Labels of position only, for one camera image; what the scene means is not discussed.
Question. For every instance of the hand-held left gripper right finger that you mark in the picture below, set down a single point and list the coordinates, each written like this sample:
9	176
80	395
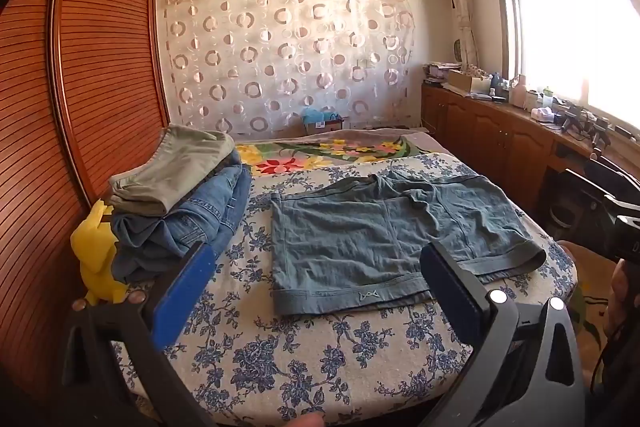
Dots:
452	297

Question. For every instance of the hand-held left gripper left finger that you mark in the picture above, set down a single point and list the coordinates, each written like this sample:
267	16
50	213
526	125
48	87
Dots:
182	294

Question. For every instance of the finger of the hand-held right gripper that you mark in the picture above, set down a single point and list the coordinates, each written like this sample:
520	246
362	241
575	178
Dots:
595	187
617	169

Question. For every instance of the teal short pants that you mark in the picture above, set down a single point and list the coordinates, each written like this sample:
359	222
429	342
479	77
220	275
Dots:
350	232

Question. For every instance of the olive green folded pants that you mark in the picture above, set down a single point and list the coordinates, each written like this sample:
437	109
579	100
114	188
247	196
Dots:
185	162

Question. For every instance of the black tools on cabinet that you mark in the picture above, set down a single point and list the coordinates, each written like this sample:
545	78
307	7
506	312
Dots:
580	122

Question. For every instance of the blue folded jeans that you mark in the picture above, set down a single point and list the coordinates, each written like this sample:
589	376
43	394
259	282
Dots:
200	212

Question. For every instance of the yellow plush toy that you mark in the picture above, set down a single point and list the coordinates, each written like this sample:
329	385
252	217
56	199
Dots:
97	257

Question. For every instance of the green capped bottle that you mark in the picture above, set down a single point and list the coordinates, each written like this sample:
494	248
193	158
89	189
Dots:
548	98

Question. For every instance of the long wooden cabinet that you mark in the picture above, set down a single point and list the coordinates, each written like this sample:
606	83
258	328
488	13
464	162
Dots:
490	137

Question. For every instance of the dark blue bottle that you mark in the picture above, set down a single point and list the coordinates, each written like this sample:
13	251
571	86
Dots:
498	84

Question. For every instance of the blue floral bed sheet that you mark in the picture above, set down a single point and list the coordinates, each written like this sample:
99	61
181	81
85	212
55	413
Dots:
310	357

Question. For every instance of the person's dark clothed leg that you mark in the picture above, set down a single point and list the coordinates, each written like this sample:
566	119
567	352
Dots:
620	382

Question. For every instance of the wooden framed window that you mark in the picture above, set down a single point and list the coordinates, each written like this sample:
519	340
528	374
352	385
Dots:
575	17

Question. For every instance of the open cardboard box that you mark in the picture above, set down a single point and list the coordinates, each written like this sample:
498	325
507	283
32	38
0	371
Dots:
467	81

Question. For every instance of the colourful flower blanket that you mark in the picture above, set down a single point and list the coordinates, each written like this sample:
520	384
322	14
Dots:
300	154

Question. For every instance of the dark oval hand fan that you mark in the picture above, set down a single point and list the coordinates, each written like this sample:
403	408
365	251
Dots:
458	51

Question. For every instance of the pile of papers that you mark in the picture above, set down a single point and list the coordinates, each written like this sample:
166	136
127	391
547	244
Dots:
437	72

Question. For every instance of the cardboard box with label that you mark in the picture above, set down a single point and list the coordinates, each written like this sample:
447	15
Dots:
327	126

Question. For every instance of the blue plastic bag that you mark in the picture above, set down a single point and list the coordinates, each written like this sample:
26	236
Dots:
317	115

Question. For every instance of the wooden slatted wardrobe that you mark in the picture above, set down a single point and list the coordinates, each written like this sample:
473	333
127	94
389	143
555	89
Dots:
100	57

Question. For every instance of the circle patterned sheer curtain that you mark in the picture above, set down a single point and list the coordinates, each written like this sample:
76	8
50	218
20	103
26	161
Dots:
280	57

